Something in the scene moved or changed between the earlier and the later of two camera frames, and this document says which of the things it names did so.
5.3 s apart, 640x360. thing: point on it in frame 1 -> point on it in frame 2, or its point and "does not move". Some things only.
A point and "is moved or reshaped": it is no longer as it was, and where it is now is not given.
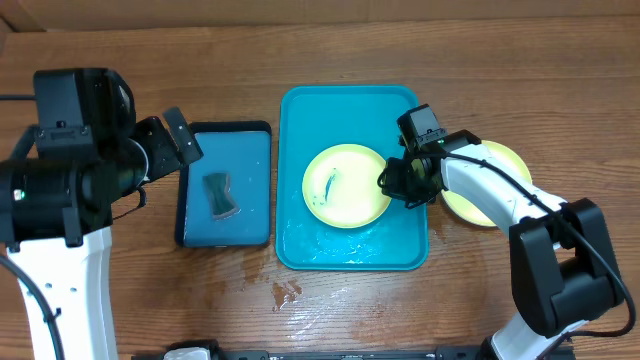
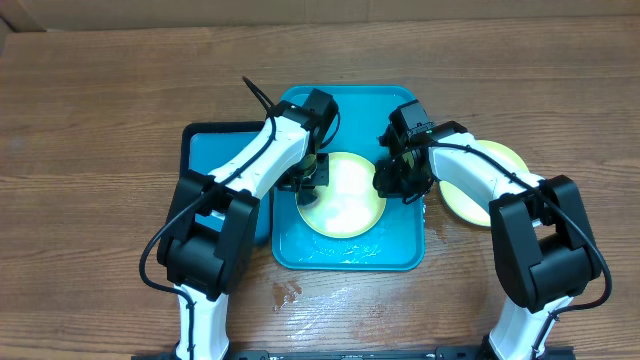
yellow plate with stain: [470, 211] does not move
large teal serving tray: [313, 117] does not move
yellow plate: [341, 187] is moved or reshaped
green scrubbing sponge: [222, 204] is moved or reshaped
